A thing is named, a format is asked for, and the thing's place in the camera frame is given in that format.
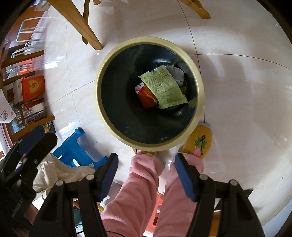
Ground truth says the white paper bag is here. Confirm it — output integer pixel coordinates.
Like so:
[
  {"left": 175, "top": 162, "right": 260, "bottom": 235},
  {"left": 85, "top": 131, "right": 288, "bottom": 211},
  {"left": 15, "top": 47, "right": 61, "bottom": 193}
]
[{"left": 166, "top": 65, "right": 185, "bottom": 86}]

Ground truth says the yellow rim trash bin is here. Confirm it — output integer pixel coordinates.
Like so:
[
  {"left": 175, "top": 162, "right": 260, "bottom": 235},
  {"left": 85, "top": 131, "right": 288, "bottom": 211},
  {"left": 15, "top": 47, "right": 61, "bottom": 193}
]
[{"left": 95, "top": 36, "right": 204, "bottom": 151}]

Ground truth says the red packet in bin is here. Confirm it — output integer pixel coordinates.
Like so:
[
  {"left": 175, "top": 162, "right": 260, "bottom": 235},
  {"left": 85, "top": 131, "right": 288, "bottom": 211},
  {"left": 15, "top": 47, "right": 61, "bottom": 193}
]
[{"left": 135, "top": 82, "right": 157, "bottom": 108}]

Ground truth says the red orange lantern box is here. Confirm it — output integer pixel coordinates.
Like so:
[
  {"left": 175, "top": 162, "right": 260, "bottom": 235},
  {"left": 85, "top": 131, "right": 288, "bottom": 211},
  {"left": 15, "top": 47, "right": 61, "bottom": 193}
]
[{"left": 21, "top": 75, "right": 45, "bottom": 103}]

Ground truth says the cream cloth bag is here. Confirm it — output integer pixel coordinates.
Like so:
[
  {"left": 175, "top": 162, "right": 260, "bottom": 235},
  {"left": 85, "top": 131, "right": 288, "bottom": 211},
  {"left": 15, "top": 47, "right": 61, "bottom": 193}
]
[{"left": 32, "top": 153, "right": 95, "bottom": 209}]

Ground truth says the blue plastic step stool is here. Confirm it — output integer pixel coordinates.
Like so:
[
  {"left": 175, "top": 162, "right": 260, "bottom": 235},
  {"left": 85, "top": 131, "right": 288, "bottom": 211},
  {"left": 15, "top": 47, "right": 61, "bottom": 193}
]
[{"left": 52, "top": 127, "right": 108, "bottom": 170}]

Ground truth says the yellow knitted slipper right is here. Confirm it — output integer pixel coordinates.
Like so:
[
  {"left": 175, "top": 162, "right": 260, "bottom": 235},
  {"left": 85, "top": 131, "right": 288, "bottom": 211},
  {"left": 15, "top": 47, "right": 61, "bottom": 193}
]
[{"left": 181, "top": 123, "right": 213, "bottom": 159}]

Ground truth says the wooden table leg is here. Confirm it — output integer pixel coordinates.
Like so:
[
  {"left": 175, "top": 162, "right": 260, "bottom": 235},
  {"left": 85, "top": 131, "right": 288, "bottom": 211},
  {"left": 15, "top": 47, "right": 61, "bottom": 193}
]
[
  {"left": 181, "top": 0, "right": 211, "bottom": 19},
  {"left": 48, "top": 0, "right": 103, "bottom": 50}
]

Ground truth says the yellow green foil packet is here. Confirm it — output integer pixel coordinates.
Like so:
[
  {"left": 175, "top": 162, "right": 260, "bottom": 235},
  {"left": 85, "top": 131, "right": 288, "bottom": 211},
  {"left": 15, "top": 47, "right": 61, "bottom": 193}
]
[{"left": 139, "top": 65, "right": 188, "bottom": 109}]

